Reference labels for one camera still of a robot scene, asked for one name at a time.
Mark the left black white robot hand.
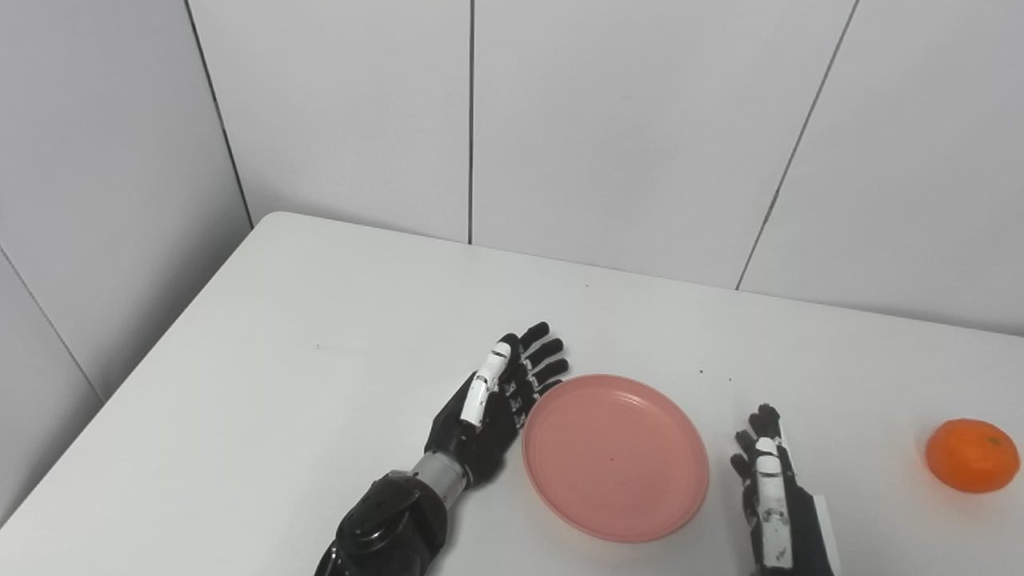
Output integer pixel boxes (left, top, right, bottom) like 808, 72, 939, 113
424, 322, 570, 489

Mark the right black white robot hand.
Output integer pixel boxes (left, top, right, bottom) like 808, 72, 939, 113
730, 403, 841, 576

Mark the pink round plate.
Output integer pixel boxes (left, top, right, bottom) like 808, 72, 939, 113
522, 374, 710, 544

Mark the orange fruit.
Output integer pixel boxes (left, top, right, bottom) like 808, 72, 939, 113
926, 418, 1022, 494

